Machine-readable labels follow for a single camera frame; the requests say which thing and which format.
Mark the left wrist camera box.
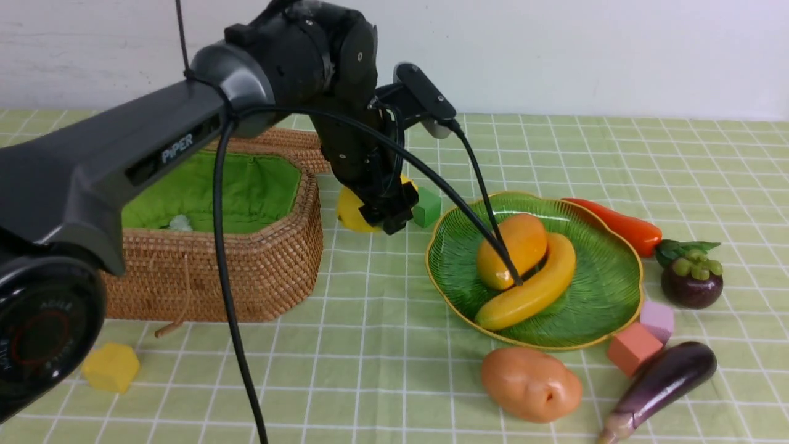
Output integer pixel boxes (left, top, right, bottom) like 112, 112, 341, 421
367, 62, 457, 144

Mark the brown potato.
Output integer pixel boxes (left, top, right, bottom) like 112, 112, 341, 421
481, 347, 583, 424

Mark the yellow lemon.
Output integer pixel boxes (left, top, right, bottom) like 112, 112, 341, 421
336, 175, 419, 233

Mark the yellow banana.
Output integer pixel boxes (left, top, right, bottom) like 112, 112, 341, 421
474, 232, 576, 331

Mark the woven wicker basket green lining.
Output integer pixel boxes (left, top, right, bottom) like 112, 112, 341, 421
102, 148, 325, 324

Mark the yellow foam block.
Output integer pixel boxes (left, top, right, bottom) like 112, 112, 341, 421
81, 342, 140, 394

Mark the green glass leaf plate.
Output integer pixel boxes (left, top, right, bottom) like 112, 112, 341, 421
425, 191, 644, 351

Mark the green foam cube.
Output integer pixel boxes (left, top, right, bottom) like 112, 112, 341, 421
412, 186, 442, 228

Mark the orange red carrot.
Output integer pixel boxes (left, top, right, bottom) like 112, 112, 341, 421
562, 197, 663, 258

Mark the purple mangosteen with green leaves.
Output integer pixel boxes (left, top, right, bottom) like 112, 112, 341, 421
655, 239, 724, 310

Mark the salmon orange foam block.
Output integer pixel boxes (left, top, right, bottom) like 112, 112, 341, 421
607, 321, 663, 377

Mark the orange yellow mango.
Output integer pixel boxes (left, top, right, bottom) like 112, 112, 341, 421
476, 213, 547, 290

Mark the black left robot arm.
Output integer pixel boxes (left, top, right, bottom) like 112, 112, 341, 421
2, 1, 418, 421

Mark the purple eggplant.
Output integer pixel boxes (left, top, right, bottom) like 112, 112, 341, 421
597, 341, 718, 443

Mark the pink purple foam block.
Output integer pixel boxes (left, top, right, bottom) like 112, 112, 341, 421
639, 300, 674, 345

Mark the woven wicker basket lid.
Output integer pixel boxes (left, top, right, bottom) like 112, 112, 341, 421
227, 127, 332, 175

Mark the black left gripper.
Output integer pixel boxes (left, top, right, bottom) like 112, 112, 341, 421
312, 117, 419, 235

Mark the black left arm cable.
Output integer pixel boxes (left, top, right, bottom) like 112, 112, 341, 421
174, 0, 525, 444

